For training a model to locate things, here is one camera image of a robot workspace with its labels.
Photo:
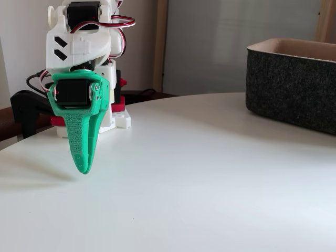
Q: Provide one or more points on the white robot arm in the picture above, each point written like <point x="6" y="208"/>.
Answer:
<point x="78" y="47"/>

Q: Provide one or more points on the dark grey felt basket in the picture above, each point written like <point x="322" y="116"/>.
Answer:
<point x="288" y="92"/>

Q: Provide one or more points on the yellow sticker marked F5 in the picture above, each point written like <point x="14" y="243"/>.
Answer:
<point x="112" y="95"/>

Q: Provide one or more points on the black and red clamp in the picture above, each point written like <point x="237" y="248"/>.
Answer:
<point x="23" y="110"/>
<point x="118" y="86"/>

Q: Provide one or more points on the beige wooden door frame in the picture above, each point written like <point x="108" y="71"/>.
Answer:
<point x="160" y="39"/>

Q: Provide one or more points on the light wooden post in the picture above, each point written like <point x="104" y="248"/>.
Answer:
<point x="326" y="18"/>

